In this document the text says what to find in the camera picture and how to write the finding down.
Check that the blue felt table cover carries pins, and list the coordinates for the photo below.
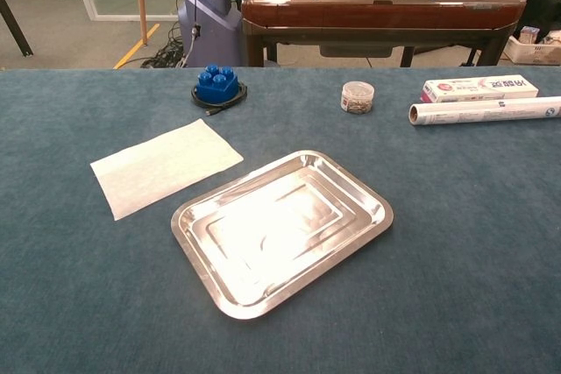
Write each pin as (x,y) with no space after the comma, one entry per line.
(438,238)

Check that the white plastic crate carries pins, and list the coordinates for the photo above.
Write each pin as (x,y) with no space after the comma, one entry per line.
(526,54)

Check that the white wrap roll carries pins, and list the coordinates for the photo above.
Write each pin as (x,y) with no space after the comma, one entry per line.
(482,112)

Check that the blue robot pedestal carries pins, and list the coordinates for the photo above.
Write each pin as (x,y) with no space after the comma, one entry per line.
(210,19)

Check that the small printed carton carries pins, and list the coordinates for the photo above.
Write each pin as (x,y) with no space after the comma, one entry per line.
(529,35)

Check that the white pink toothpaste box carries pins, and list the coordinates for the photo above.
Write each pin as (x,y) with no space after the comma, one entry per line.
(477,87)

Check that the blue plastic building block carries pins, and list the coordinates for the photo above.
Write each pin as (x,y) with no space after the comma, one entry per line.
(217,87)

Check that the clear jar of clips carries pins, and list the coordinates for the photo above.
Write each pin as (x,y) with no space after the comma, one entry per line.
(357,98)

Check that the brown mahjong table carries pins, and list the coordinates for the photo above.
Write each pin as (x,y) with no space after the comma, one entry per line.
(377,15)

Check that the black table leg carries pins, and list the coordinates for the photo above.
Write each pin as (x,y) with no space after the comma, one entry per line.
(15,28)

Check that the white cloth towel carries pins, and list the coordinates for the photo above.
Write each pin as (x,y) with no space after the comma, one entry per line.
(162,168)

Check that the stainless steel tray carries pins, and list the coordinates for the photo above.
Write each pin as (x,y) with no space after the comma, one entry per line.
(280,238)

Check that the black bag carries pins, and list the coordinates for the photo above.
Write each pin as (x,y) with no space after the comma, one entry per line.
(543,10)

